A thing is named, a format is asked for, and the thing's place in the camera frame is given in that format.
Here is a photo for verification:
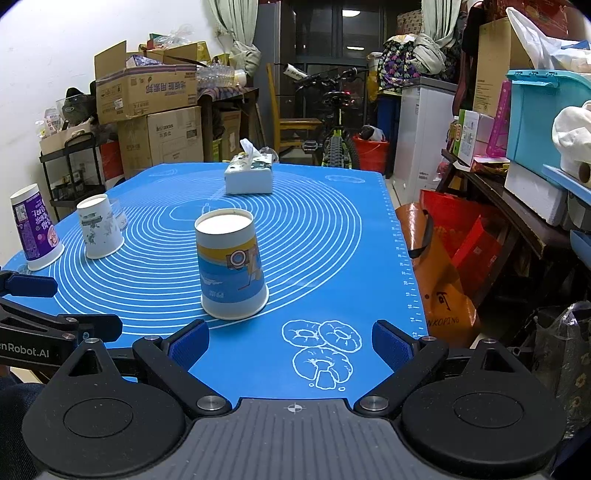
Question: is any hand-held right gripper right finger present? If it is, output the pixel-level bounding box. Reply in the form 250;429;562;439
353;319;540;419

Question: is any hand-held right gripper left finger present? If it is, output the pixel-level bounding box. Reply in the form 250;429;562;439
48;319;232;420

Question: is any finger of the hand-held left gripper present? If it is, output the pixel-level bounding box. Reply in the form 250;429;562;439
0;270;59;299
0;298;123;343

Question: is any blue and yellow paper cup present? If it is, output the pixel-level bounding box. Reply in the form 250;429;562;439
194;209;269;321

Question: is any purple and white paper cup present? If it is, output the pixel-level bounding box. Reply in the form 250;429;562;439
10;184;64;271

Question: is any white paper cup green print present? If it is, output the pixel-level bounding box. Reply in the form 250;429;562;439
76;194;125;260

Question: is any clear plastic cup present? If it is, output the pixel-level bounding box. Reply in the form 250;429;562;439
109;199;129;230

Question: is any person's dark trouser leg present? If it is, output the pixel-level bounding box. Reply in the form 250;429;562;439
0;367;51;480

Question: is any orange shopping bag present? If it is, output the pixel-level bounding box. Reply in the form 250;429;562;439
394;200;481;349

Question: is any blue silicone baking mat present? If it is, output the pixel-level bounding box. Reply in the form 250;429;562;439
0;161;430;402

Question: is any black metal trolley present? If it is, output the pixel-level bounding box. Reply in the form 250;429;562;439
39;131;108;222

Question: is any red paper bag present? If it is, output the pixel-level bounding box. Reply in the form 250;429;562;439
420;189;504;306

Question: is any small open cardboard box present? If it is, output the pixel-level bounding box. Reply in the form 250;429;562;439
39;121;94;156

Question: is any white tissue box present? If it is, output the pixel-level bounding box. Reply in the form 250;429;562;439
224;138;274;195

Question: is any clear flower print bag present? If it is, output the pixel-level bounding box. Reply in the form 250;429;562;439
531;302;591;439

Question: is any dark wooden shelf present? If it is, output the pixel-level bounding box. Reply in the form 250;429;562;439
436;148;578;296

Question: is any red plastic bucket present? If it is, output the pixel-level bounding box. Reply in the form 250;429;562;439
352;134;391;175

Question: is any large plain cardboard box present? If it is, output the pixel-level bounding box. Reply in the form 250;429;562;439
117;106;204;178

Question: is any black and green bicycle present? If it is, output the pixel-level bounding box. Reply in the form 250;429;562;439
274;62;365;171

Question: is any white foam block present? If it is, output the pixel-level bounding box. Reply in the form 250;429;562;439
503;161;568;227

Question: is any open printed cardboard box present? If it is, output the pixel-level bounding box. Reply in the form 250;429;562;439
95;41;199;124

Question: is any green and white carton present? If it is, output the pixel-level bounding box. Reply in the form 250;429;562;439
457;109;495;167

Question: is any wooden chair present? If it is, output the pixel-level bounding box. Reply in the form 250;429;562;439
267;62;322;162

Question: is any dark wooden side table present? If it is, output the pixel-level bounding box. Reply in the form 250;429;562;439
198;85;259;163

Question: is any pink plastic basket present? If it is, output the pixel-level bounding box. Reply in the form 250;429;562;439
487;80;512;158

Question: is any teal plastic storage bin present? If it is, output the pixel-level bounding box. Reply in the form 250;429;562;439
505;69;591;178

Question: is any bundle of clear plastic bottles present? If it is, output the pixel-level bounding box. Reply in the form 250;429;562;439
196;62;247;88

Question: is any white cloth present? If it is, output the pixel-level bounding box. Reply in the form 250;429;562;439
551;102;591;177

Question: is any pile of clothes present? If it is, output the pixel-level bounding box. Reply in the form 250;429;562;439
378;32;460;90

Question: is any tall brown cardboard box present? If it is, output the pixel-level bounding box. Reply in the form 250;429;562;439
473;18;532;118

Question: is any grey refrigerator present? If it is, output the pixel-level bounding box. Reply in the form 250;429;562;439
254;1;296;116

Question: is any pale green curtain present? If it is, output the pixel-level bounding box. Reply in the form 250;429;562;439
208;0;262;77
420;0;463;75

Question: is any white plastic bag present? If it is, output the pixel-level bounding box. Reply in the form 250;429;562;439
505;7;591;72

